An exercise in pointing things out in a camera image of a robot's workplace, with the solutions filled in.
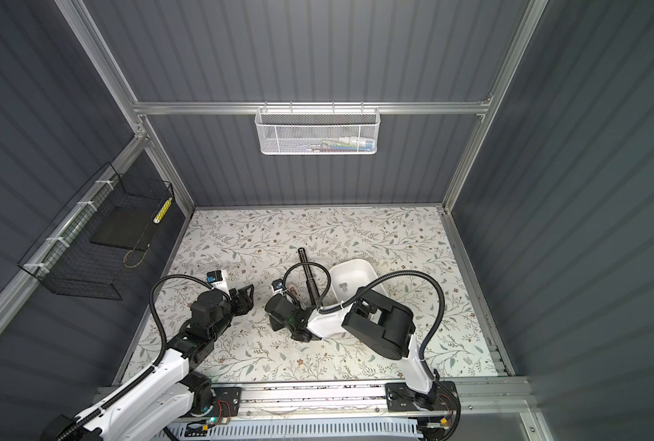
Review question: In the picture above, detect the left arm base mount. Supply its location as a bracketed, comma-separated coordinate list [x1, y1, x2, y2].
[189, 387, 242, 418]

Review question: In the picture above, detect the black foam pad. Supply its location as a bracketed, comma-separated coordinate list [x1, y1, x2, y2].
[90, 207, 160, 251]

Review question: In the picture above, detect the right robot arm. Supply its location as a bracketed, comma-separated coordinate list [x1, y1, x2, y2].
[265, 290, 435, 395]

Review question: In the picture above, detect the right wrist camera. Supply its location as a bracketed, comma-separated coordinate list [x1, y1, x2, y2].
[271, 279, 286, 296]

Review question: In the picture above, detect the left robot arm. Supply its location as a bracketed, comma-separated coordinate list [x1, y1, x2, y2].
[40, 282, 255, 440]

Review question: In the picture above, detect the white vent strip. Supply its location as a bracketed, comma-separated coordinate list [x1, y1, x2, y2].
[169, 417, 424, 440]

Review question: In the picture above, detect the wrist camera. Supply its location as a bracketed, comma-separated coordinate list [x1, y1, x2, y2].
[271, 279, 286, 296]
[206, 270, 231, 301]

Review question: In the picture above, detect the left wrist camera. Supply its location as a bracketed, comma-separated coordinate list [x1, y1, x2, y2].
[206, 270, 231, 301]

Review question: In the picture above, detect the white plastic tray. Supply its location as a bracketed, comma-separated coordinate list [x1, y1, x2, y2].
[324, 258, 378, 306]

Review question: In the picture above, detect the yellow marker pen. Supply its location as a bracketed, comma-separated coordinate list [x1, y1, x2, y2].
[152, 197, 173, 224]

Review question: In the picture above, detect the white wire wall basket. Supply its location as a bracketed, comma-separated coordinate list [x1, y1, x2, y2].
[255, 108, 381, 155]

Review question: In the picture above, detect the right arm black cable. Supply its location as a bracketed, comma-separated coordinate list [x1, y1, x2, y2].
[281, 261, 448, 359]

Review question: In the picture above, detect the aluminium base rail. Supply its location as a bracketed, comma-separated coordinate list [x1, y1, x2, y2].
[86, 377, 535, 426]

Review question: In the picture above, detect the black wire side basket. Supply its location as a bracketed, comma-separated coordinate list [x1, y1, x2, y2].
[18, 166, 175, 301]

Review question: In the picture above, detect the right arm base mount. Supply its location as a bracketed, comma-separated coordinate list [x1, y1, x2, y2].
[384, 380, 461, 413]

